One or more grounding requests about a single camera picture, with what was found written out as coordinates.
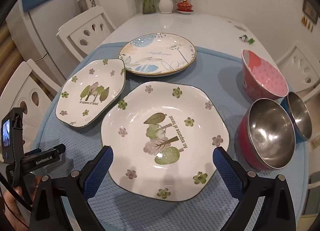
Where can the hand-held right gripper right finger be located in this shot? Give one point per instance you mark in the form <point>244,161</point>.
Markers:
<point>227,171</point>

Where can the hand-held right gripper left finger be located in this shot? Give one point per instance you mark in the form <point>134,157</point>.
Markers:
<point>97,171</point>

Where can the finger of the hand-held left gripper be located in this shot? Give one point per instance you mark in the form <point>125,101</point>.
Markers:
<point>59,149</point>

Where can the small hexagonal forest print plate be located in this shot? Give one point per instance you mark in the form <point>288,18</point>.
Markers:
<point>75,101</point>

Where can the red steel bowl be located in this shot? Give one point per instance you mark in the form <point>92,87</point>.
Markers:
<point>270,133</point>

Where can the large hexagonal forest print plate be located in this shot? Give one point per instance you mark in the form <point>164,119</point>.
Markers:
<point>150,106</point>

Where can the blue steel bowl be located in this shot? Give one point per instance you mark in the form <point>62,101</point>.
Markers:
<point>298,113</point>

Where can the pink plastic bowl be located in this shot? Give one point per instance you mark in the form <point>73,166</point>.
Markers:
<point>265,76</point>

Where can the round blue leaf print plate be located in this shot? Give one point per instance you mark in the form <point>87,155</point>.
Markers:
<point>160,46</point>

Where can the person's left hand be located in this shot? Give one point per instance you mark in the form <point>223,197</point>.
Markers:
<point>8,203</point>

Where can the white wooden chair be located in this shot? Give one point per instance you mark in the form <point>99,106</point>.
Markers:
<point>22,86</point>
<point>82,26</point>
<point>297,56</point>

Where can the light blue table mat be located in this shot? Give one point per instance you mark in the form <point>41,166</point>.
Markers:
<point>220,83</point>

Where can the white refrigerator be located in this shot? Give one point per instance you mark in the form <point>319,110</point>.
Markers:
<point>30,33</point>

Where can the small green white toy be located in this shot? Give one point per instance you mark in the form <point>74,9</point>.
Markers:
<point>246,39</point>

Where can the red lidded tea cup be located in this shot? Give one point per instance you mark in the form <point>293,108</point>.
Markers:
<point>185,6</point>

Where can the green glass vase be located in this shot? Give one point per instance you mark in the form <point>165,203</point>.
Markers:
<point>149,3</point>

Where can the white ceramic vase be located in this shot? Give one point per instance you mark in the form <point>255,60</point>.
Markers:
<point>165,5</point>

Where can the orange wall ornaments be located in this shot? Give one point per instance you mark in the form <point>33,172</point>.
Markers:
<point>307,22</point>

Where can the brown framed wall picture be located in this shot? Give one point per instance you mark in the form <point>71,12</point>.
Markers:
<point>310,10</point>

